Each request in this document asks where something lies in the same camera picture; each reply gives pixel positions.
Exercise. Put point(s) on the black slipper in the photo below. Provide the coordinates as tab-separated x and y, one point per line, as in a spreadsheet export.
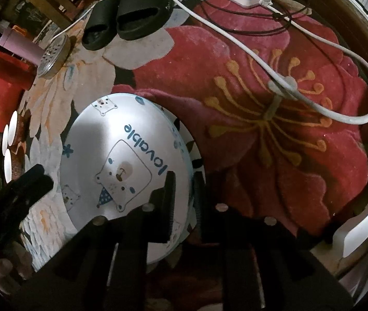
142	16
101	22

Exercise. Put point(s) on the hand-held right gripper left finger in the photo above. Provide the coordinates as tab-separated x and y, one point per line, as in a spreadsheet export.
167	207

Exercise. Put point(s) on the white bear print plate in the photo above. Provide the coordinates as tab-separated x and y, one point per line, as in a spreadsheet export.
106	129

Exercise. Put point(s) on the red thermos bottle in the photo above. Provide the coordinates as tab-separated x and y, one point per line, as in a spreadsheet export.
9	71

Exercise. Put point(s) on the pink thermos bottle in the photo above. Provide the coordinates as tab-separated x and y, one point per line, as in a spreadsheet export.
18	45

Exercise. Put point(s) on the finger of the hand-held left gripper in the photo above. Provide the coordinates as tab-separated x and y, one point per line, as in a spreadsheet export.
38	186
33	173

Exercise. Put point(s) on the white leaf pattern plate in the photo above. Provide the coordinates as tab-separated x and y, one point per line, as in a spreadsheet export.
194	154

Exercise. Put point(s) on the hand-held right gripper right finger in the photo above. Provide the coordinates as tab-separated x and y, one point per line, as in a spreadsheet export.
198	201

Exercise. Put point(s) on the round perforated metal tin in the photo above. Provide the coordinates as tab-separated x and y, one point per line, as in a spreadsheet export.
52	56

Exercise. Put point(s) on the white plastic appliance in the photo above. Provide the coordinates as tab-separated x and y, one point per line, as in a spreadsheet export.
362	230

